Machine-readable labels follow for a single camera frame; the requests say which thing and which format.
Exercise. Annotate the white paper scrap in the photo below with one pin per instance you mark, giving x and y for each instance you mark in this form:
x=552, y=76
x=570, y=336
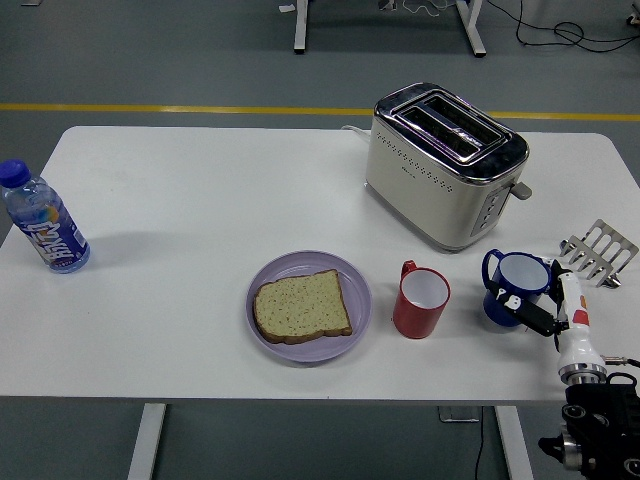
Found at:
x=286, y=8

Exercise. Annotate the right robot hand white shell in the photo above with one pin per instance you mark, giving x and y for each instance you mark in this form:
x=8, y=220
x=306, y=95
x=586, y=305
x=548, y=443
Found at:
x=575, y=335

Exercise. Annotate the cream and chrome toaster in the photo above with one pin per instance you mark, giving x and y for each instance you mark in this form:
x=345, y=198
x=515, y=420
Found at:
x=425, y=200

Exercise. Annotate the metal toast rack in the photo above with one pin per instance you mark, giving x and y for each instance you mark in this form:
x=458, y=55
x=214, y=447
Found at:
x=595, y=250

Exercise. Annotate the grey box under table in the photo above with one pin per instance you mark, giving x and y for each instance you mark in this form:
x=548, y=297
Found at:
x=457, y=414

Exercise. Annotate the slice of bread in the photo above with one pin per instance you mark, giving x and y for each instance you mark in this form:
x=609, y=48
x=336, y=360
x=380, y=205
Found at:
x=300, y=307

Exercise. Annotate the red enamel cup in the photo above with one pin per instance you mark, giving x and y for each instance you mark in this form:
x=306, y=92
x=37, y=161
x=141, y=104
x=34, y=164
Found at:
x=415, y=320

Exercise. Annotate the white background table leg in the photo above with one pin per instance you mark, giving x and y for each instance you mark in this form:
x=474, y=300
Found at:
x=472, y=30
x=301, y=25

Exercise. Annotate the purple round plate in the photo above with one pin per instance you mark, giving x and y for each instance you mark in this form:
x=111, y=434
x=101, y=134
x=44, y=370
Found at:
x=300, y=262

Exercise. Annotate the blue enamel cup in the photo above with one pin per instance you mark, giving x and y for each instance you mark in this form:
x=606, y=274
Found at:
x=522, y=275

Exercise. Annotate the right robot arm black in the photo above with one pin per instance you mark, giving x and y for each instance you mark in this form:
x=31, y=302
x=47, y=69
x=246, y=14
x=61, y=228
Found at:
x=600, y=425

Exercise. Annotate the dark object with wheel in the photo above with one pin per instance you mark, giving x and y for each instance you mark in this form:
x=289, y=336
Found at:
x=634, y=19

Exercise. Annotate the water bottle blue cap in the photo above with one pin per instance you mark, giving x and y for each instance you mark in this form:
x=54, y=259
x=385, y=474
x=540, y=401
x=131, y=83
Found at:
x=50, y=235

